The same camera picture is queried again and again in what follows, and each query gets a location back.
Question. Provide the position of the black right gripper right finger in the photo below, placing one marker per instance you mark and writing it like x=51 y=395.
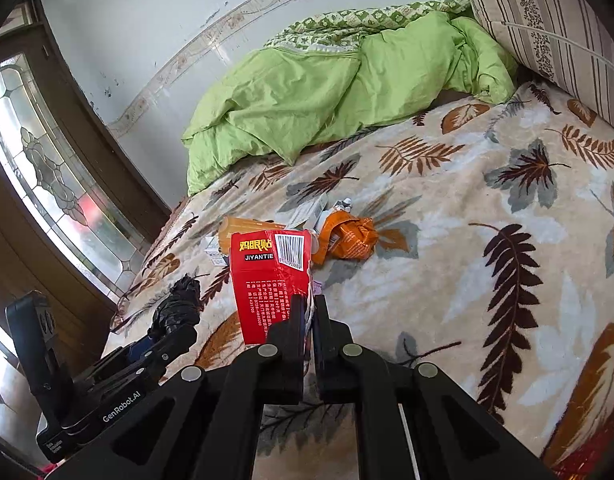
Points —
x=350 y=374

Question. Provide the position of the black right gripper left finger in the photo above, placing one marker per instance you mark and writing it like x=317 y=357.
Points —
x=271 y=373

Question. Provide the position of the finger of the left gripper with black bag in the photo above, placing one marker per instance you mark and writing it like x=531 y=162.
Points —
x=180 y=308

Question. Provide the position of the red snack box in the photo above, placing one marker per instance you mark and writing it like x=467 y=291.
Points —
x=267 y=269

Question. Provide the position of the orange cardboard box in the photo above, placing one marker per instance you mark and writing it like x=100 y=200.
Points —
x=233 y=225

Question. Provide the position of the crumpled orange wrapper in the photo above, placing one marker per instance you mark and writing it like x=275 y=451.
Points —
x=344 y=236

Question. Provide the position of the stained glass wooden door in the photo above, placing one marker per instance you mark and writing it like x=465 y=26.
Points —
x=76 y=220

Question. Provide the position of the small white tube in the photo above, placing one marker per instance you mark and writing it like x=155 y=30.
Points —
x=338 y=206

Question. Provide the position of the leaf pattern bed blanket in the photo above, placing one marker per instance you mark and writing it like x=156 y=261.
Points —
x=495 y=259

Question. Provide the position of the green quilt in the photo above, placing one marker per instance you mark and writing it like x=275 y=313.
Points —
x=325 y=77

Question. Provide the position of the striped floral pillow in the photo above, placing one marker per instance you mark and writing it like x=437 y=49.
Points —
x=564 y=41

